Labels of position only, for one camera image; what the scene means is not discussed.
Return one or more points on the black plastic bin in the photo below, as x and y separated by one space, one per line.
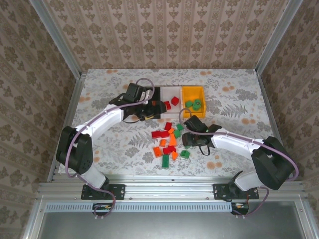
157 92

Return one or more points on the long orange lego brick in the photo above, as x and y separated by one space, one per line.
173 140

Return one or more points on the white plastic bin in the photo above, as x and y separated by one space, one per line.
177 110

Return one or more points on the round green lego piece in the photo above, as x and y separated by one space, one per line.
197 104

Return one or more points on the yellow plastic bin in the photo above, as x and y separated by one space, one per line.
187 93

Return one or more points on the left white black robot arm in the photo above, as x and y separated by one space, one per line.
74 149

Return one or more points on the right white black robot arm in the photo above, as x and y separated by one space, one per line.
271 164

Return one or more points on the floral tablecloth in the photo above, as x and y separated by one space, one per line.
224 82

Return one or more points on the grey metal sheet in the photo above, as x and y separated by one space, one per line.
174 226

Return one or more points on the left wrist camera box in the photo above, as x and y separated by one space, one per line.
147 95

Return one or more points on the long aluminium mounting rail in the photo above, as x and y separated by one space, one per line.
169 189

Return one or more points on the aluminium table side rail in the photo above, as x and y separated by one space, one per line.
269 104
74 99

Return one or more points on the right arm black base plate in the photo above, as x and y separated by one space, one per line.
220 191

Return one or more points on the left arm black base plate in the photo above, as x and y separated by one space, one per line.
117 191

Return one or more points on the aluminium frame post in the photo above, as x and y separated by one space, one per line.
56 37
279 37

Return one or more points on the aluminium frame bar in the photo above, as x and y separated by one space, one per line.
309 224
35 224

